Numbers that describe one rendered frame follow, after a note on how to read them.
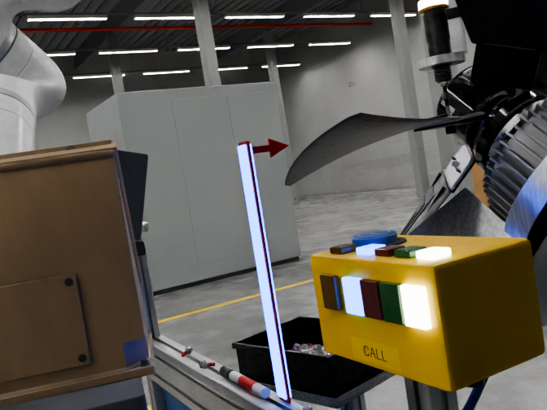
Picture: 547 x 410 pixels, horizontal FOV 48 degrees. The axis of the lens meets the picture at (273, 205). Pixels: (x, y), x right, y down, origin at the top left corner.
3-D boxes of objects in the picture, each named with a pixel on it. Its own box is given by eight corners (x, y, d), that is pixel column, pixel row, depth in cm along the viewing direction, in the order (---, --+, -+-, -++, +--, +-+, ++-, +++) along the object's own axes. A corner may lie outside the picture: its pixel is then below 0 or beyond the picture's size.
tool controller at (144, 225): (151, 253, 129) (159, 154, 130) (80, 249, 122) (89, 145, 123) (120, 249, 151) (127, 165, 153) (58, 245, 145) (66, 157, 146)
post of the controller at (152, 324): (160, 336, 123) (144, 239, 122) (146, 340, 122) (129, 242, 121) (155, 333, 126) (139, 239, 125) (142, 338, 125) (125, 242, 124)
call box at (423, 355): (551, 372, 46) (532, 233, 46) (454, 416, 41) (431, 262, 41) (409, 338, 60) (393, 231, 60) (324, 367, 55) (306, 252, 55)
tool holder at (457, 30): (483, 59, 93) (474, -6, 92) (476, 54, 87) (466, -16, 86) (423, 72, 97) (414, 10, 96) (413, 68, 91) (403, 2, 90)
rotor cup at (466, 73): (531, 169, 101) (478, 128, 109) (574, 92, 92) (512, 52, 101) (469, 182, 94) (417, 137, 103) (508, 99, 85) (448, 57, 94)
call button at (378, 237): (409, 246, 53) (405, 227, 53) (372, 256, 52) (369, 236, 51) (379, 245, 57) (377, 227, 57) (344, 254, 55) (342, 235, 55)
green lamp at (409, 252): (428, 254, 45) (427, 246, 45) (409, 259, 44) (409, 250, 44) (412, 252, 47) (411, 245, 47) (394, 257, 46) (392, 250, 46)
